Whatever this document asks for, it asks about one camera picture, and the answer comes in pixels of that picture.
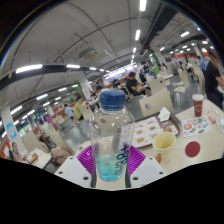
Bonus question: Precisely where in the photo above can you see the cream dining chairs group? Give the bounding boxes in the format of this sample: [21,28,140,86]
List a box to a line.
[146,68,201,98]

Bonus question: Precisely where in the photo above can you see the cream chair with round hole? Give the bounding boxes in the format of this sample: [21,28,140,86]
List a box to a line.
[79,104,94,122]
[138,87,175,118]

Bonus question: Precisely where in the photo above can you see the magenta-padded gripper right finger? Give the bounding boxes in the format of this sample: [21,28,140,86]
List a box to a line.
[124,145,167,189]

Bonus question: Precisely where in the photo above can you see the colourful printed sticker sheet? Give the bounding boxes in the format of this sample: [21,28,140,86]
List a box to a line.
[181,115,213,138]

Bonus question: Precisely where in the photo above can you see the ceiling strip lights group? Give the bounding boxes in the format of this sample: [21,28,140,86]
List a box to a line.
[0,0,209,134]

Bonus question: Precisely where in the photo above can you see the plain cream chair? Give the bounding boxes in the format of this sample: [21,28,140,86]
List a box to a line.
[21,129,51,154]

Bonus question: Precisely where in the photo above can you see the small red sauce packet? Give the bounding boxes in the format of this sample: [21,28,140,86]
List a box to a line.
[208,114,218,125]

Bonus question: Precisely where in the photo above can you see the white neighbouring table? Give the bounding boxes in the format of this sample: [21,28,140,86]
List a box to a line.
[28,147,53,170]

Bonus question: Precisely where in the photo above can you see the dark food tray with liner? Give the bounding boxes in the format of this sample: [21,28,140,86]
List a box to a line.
[131,111,183,149]

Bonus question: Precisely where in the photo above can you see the person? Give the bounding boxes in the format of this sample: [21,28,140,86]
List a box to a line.
[125,71,151,98]
[204,49,224,110]
[73,96,86,123]
[44,113,58,132]
[63,103,76,121]
[150,63,161,76]

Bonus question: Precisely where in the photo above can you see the pink bag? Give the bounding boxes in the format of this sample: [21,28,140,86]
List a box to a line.
[49,146,72,166]

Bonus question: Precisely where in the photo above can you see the ceiling air conditioner unit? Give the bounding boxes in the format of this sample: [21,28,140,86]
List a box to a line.
[78,47,99,62]

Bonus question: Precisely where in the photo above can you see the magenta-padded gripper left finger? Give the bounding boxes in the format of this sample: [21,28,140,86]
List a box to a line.
[54,145,98,189]

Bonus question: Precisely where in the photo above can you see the red paper cup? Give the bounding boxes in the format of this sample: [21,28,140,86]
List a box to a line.
[191,93,205,118]

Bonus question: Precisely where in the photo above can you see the cream mug with pretzel handle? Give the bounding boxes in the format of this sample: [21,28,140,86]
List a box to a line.
[151,131,177,164]

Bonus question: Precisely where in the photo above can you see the white paper napkin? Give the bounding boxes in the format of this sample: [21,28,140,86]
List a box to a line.
[157,106,172,123]

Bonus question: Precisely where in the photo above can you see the clear bottle with blue cap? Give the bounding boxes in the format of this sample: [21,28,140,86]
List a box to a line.
[88,89,136,183]

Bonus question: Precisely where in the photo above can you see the flat round red coaster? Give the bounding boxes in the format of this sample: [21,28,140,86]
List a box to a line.
[184,140,202,158]

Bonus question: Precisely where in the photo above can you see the clear plastic packet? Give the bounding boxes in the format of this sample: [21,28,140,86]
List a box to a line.
[215,118,224,134]

